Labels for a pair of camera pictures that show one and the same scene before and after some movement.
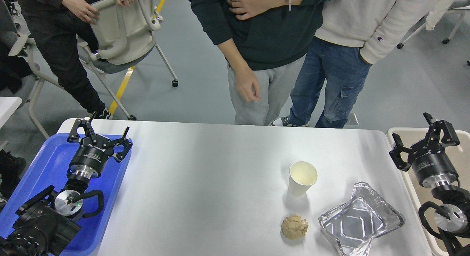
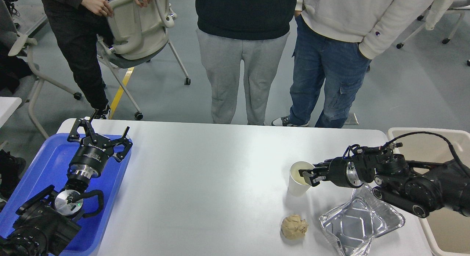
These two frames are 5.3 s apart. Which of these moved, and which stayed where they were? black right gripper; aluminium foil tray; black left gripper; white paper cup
Moved: black right gripper
Stayed: white paper cup; black left gripper; aluminium foil tray
